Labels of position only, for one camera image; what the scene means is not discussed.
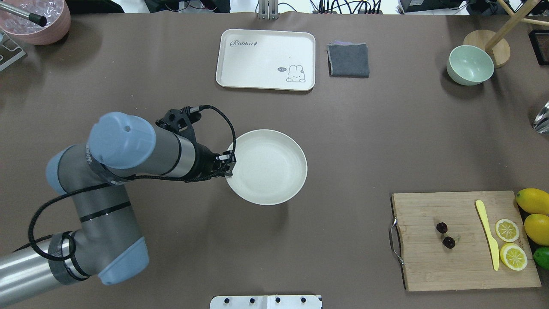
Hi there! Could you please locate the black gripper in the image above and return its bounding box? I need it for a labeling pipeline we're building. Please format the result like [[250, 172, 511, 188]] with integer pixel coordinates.
[[189, 143, 236, 182]]

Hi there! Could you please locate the white round plate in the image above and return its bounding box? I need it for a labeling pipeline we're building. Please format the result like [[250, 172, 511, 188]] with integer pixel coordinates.
[[226, 129, 308, 206]]

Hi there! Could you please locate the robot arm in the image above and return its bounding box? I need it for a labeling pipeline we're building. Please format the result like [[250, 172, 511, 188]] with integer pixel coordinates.
[[1, 107, 236, 308]]

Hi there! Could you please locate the cream rabbit tray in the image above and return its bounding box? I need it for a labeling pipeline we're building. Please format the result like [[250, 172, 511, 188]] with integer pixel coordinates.
[[215, 29, 316, 91]]

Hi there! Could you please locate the dark cherry upper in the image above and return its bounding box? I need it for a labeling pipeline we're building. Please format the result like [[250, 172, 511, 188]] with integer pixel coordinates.
[[435, 222, 448, 234]]

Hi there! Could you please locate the dark cherry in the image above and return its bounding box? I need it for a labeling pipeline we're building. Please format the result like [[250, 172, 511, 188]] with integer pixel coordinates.
[[442, 236, 456, 250], [435, 222, 448, 234]]

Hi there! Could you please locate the dark cherry lower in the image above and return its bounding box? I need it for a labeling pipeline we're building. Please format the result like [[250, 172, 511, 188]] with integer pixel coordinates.
[[442, 236, 456, 250]]

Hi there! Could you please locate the grey folded cloth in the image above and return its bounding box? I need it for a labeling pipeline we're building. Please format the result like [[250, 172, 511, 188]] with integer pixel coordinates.
[[327, 41, 370, 78]]

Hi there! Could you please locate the pink bowl with ice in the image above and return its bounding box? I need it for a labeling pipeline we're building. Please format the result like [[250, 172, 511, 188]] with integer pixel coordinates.
[[1, 0, 71, 45]]

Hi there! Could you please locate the wooden cutting board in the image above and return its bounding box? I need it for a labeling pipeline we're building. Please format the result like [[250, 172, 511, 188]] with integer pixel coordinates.
[[389, 191, 542, 292]]

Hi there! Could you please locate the metal tool in bowl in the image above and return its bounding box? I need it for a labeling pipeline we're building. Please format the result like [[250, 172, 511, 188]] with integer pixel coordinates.
[[0, 1, 47, 27]]

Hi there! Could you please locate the white cup rack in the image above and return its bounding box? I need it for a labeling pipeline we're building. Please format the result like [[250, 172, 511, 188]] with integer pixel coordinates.
[[0, 30, 26, 72]]

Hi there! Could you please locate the yellow plastic knife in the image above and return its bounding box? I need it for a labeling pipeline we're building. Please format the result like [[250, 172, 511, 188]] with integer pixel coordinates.
[[475, 200, 500, 271]]

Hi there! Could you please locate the mint green bowl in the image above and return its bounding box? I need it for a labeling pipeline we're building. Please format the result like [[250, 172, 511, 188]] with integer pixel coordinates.
[[446, 45, 495, 86]]

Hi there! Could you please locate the lemon slice upper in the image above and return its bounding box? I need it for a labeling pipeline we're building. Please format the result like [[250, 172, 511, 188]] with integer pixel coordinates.
[[495, 218, 520, 242]]

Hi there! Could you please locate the lemon slice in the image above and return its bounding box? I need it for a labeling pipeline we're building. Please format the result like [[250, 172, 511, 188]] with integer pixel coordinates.
[[495, 218, 520, 242], [500, 243, 528, 271]]

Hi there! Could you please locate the wooden mug tree stand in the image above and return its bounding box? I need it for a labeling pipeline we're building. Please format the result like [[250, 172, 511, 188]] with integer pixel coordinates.
[[463, 0, 548, 68]]

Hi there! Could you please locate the lemon slice lower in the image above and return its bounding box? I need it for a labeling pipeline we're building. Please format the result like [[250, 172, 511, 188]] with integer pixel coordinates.
[[500, 243, 528, 271]]

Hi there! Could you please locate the yellow lemon far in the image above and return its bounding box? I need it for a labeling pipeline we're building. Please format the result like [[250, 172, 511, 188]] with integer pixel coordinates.
[[516, 188, 549, 215]]

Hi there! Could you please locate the yellow lemon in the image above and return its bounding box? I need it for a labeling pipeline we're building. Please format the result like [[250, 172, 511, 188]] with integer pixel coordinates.
[[524, 214, 549, 247], [516, 188, 549, 215]]

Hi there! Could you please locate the yellow lemon near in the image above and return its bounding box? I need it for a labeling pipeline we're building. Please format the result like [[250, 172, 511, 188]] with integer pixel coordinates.
[[524, 214, 549, 247]]

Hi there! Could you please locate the metal scoop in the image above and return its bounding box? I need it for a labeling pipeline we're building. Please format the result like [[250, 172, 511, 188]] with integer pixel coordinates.
[[532, 101, 549, 134]]

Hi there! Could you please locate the green lime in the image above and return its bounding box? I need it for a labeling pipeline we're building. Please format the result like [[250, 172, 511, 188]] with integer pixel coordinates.
[[533, 247, 549, 270]]

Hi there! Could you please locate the dark wooden box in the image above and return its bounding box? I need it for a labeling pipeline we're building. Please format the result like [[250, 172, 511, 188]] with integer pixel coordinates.
[[528, 29, 549, 65]]

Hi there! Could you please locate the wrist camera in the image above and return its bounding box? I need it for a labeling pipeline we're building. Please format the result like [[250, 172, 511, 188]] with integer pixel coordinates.
[[155, 107, 202, 143]]

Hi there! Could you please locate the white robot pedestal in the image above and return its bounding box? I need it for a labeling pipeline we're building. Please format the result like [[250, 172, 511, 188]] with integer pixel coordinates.
[[209, 294, 323, 309]]

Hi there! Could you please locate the aluminium frame post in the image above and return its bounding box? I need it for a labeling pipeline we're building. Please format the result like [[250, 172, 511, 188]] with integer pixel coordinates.
[[257, 0, 280, 20]]

